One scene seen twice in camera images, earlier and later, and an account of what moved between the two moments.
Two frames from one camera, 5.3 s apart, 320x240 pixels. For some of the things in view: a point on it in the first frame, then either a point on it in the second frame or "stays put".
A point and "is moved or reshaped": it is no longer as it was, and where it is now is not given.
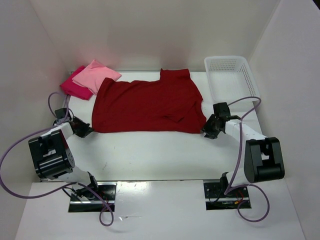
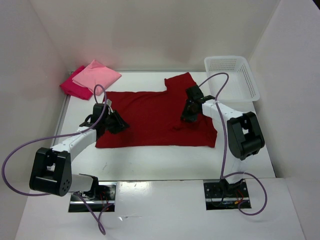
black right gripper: [212, 125] -> [189, 111]
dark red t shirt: [172, 104] is moved or reshaped
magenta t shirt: [74, 89] stays put
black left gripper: [81, 127] -> [114, 122]
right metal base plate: [215, 199] stays put
